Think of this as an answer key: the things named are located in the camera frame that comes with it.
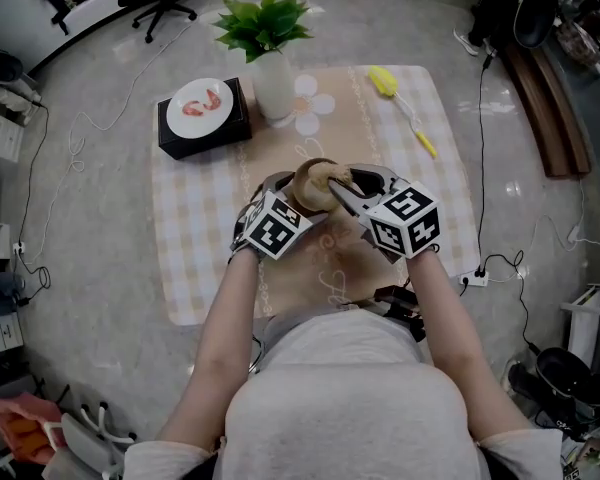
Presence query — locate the black waist device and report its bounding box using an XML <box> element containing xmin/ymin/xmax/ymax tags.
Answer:
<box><xmin>373</xmin><ymin>284</ymin><xmax>427</xmax><ymax>343</ymax></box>

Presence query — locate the pink bag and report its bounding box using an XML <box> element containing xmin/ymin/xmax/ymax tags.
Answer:
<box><xmin>0</xmin><ymin>392</ymin><xmax>67</xmax><ymax>465</ymax></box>

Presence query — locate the white plate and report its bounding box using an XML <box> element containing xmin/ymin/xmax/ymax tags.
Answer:
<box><xmin>166</xmin><ymin>78</ymin><xmax>234</xmax><ymax>140</ymax></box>

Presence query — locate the black power cable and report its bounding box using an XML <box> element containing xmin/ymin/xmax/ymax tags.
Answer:
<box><xmin>476</xmin><ymin>52</ymin><xmax>496</xmax><ymax>275</ymax></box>
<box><xmin>11</xmin><ymin>102</ymin><xmax>52</xmax><ymax>305</ymax></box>
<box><xmin>481</xmin><ymin>249</ymin><xmax>542</xmax><ymax>355</ymax></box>

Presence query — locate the person's left forearm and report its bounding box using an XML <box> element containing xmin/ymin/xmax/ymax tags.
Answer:
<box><xmin>189</xmin><ymin>250</ymin><xmax>264</xmax><ymax>385</ymax></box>

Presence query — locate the white metal rack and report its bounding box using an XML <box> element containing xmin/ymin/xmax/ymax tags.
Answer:
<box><xmin>559</xmin><ymin>283</ymin><xmax>600</xmax><ymax>377</ymax></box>

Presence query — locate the brown wooden platform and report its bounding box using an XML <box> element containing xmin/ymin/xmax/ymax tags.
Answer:
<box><xmin>499</xmin><ymin>42</ymin><xmax>593</xmax><ymax>179</ymax></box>

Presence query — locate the table with checked tablecloth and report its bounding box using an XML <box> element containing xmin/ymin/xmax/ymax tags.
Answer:
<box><xmin>149</xmin><ymin>65</ymin><xmax>483</xmax><ymax>327</ymax></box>

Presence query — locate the white floor cable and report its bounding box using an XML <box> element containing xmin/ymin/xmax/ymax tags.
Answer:
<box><xmin>531</xmin><ymin>182</ymin><xmax>600</xmax><ymax>260</ymax></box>
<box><xmin>68</xmin><ymin>20</ymin><xmax>197</xmax><ymax>175</ymax></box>

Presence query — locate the person's grey shirt torso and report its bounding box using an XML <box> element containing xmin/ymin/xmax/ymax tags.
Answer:
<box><xmin>122</xmin><ymin>305</ymin><xmax>566</xmax><ymax>480</ymax></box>

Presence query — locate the white drawer cabinet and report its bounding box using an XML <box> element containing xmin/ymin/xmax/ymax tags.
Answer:
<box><xmin>0</xmin><ymin>312</ymin><xmax>24</xmax><ymax>357</ymax></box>
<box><xmin>0</xmin><ymin>102</ymin><xmax>27</xmax><ymax>165</ymax></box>

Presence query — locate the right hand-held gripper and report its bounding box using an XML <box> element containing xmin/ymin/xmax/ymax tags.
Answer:
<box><xmin>327</xmin><ymin>162</ymin><xmax>442</xmax><ymax>265</ymax></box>

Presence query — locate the white power strip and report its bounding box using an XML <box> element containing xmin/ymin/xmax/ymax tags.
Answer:
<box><xmin>459</xmin><ymin>270</ymin><xmax>491</xmax><ymax>288</ymax></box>

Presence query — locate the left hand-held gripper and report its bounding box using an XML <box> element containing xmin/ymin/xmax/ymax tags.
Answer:
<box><xmin>228</xmin><ymin>169</ymin><xmax>332</xmax><ymax>262</ymax></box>

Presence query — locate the black box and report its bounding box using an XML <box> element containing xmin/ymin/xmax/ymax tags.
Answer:
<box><xmin>157</xmin><ymin>77</ymin><xmax>254</xmax><ymax>161</ymax></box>

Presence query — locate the person's right forearm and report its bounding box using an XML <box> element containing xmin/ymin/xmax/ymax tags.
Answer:
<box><xmin>403</xmin><ymin>250</ymin><xmax>484</xmax><ymax>375</ymax></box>

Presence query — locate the white chair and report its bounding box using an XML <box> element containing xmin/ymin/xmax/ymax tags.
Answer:
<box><xmin>44</xmin><ymin>401</ymin><xmax>139</xmax><ymax>480</ymax></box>

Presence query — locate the yellow bottle brush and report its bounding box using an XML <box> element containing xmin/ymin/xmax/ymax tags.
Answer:
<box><xmin>368</xmin><ymin>65</ymin><xmax>439</xmax><ymax>160</ymax></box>

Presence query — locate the brown bowl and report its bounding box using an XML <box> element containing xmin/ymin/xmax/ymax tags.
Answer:
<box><xmin>292</xmin><ymin>158</ymin><xmax>342</xmax><ymax>215</ymax></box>

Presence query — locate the white vase with green plant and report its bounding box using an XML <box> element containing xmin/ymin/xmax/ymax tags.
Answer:
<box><xmin>212</xmin><ymin>0</ymin><xmax>315</xmax><ymax>122</ymax></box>

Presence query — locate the black round pan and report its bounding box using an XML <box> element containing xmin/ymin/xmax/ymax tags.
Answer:
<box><xmin>535</xmin><ymin>346</ymin><xmax>596</xmax><ymax>401</ymax></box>

